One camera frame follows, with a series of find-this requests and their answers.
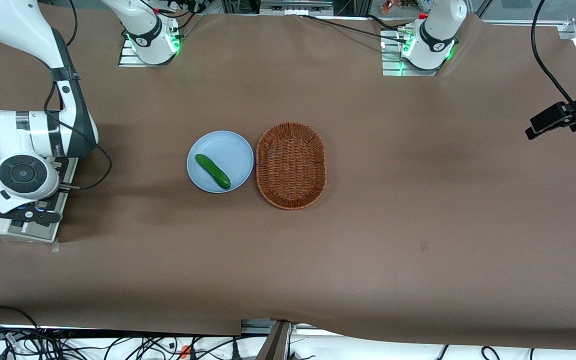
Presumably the black base cable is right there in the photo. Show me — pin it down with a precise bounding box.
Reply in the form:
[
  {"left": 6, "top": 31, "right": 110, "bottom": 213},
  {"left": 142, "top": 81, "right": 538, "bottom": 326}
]
[
  {"left": 299, "top": 14, "right": 410, "bottom": 43},
  {"left": 365, "top": 14, "right": 411, "bottom": 33}
]

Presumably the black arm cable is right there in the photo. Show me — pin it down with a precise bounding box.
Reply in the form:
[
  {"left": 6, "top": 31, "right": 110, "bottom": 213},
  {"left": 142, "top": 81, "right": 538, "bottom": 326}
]
[{"left": 66, "top": 0, "right": 79, "bottom": 47}]

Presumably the long black gripper cable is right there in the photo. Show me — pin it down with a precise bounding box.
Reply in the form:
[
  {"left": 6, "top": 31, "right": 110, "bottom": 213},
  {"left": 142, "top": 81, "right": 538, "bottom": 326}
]
[{"left": 530, "top": 0, "right": 576, "bottom": 121}]

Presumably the silver frame bracket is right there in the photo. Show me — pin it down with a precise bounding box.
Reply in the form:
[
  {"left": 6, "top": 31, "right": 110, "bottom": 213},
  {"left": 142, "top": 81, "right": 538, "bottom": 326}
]
[{"left": 241, "top": 319, "right": 275, "bottom": 335}]

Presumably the light blue plate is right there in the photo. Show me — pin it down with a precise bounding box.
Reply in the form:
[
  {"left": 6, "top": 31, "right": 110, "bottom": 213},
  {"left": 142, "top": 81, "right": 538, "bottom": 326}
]
[{"left": 186, "top": 130, "right": 255, "bottom": 194}]

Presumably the black cable with silver plug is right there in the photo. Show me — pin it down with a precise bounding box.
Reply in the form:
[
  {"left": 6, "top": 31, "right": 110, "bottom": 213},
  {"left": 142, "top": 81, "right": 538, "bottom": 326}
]
[{"left": 43, "top": 80, "right": 114, "bottom": 191}]

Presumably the black floor cable loop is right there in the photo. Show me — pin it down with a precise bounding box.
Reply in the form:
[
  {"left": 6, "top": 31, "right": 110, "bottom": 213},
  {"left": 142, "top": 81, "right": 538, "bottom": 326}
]
[{"left": 0, "top": 305, "right": 42, "bottom": 360}]

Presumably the brown wicker basket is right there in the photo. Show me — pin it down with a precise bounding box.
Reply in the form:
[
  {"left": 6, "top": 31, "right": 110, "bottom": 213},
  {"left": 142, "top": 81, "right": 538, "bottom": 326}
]
[{"left": 255, "top": 121, "right": 328, "bottom": 211}]

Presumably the grey metal frame fixture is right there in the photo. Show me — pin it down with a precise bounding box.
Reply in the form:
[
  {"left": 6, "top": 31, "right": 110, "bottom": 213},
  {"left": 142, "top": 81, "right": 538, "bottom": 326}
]
[{"left": 258, "top": 0, "right": 335, "bottom": 16}]

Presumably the brown table cloth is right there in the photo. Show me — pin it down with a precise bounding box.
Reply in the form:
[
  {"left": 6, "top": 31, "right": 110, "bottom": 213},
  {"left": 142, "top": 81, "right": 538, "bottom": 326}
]
[{"left": 0, "top": 0, "right": 576, "bottom": 351}]

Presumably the green cucumber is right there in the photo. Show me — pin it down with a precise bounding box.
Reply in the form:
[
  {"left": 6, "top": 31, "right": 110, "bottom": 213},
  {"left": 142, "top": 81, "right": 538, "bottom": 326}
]
[{"left": 194, "top": 153, "right": 232, "bottom": 190}]

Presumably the dark metal frame post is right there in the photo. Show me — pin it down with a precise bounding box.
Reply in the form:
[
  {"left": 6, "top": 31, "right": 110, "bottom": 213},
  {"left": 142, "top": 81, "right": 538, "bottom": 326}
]
[{"left": 255, "top": 320, "right": 293, "bottom": 360}]

